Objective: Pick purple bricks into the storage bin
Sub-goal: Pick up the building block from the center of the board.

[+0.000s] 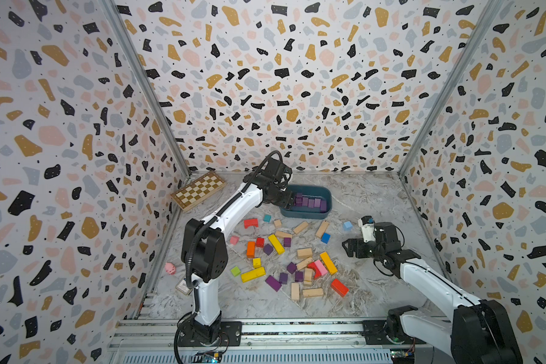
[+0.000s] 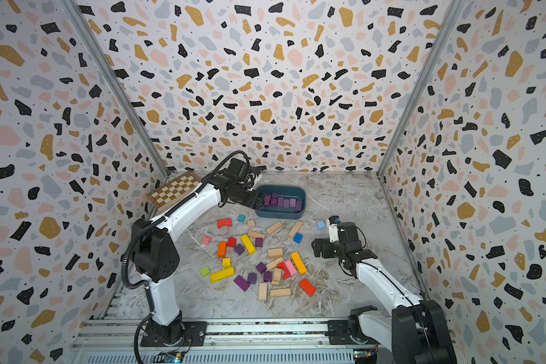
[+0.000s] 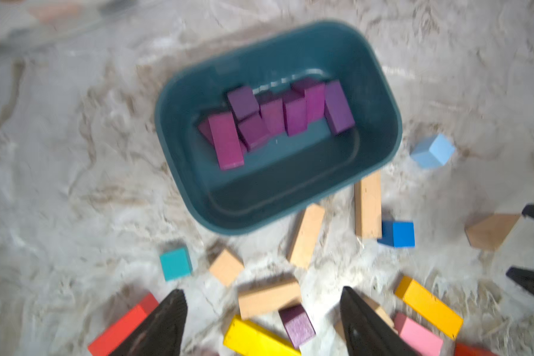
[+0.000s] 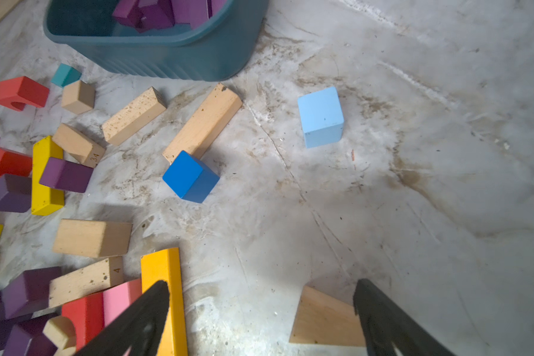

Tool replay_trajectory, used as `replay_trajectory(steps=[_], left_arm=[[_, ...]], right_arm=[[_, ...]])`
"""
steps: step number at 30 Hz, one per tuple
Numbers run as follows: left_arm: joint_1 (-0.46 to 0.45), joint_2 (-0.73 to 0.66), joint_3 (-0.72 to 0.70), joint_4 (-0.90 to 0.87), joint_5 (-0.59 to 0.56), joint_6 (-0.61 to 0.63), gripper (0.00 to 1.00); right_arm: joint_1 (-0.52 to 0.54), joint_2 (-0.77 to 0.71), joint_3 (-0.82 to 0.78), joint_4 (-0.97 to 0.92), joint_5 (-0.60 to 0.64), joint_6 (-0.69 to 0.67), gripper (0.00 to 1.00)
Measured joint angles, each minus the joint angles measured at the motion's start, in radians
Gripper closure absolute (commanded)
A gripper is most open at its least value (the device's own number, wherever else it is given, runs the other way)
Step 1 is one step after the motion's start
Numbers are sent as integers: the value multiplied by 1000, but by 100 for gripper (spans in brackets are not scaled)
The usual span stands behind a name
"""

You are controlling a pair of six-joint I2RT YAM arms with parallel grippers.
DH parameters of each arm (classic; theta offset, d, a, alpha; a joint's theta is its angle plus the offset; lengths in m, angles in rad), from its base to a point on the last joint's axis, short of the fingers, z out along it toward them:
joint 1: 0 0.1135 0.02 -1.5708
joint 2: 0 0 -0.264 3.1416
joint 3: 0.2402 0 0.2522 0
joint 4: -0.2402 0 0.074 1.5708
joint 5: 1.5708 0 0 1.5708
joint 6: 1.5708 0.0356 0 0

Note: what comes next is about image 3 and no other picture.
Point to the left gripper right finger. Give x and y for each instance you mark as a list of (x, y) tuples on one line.
[(366, 334)]

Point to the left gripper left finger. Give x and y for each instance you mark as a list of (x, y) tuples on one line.
[(161, 332)]

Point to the purple long block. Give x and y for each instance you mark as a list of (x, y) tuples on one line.
[(337, 111), (226, 141)]

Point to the purple cube block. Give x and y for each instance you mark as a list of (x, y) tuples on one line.
[(254, 132)]

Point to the purple small cube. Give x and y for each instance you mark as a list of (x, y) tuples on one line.
[(243, 102)]

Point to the purple wedge block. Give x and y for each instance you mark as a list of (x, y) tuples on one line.
[(271, 110)]

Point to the purple rectangular block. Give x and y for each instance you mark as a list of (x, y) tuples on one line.
[(313, 92)]

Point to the teal plastic storage bin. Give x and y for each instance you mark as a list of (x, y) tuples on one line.
[(289, 173)]

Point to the natural wood wedge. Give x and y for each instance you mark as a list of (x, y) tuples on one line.
[(490, 233)]

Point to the red arch block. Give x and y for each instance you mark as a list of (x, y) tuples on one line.
[(116, 334)]

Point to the pink long block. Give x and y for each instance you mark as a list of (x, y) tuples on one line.
[(420, 339)]

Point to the amber yellow long block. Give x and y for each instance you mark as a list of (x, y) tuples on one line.
[(429, 307)]

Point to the purple small block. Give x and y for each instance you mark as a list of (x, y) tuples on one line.
[(297, 324)]

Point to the teal small cube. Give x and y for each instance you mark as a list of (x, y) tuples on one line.
[(176, 264)]

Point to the natural wood cube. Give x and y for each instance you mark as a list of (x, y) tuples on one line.
[(226, 267)]

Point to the red rectangular block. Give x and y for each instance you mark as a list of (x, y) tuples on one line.
[(468, 350)]

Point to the natural wood short bar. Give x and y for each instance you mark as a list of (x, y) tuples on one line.
[(270, 298)]

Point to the blue cube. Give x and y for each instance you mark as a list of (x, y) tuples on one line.
[(397, 234)]

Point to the light blue block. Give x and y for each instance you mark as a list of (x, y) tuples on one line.
[(433, 152)]

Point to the natural wood long block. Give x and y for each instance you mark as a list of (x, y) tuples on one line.
[(368, 207)]

